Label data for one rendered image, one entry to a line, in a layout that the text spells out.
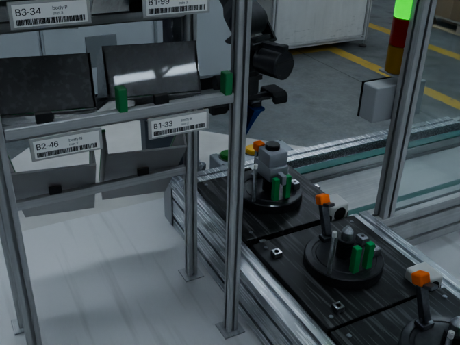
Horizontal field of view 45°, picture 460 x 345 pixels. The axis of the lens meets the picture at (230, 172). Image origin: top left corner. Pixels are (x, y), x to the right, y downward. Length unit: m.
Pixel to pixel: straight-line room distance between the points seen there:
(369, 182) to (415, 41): 0.47
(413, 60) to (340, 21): 4.69
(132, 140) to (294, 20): 3.86
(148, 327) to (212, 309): 0.12
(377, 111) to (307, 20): 4.43
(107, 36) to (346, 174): 2.89
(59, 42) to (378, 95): 3.16
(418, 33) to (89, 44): 3.23
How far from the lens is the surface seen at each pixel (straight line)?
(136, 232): 1.28
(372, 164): 1.49
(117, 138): 1.72
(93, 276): 1.17
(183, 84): 0.79
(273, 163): 1.13
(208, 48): 4.41
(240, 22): 0.75
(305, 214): 1.15
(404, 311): 0.96
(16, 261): 0.79
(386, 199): 1.17
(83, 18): 0.68
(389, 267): 1.05
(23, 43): 3.98
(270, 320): 0.96
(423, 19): 1.04
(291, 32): 5.43
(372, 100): 1.07
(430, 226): 1.32
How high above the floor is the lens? 1.59
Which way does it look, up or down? 29 degrees down
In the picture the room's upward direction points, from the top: 2 degrees clockwise
